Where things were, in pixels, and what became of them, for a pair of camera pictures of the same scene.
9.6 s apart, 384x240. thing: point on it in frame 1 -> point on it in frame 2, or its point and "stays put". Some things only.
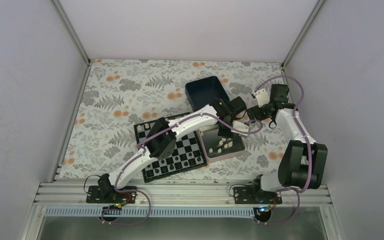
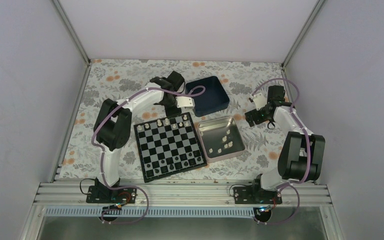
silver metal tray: [216, 147] stays put
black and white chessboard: [188, 153] stays put
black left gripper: [222, 134] -> [169, 113]
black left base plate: [94, 195] stays put
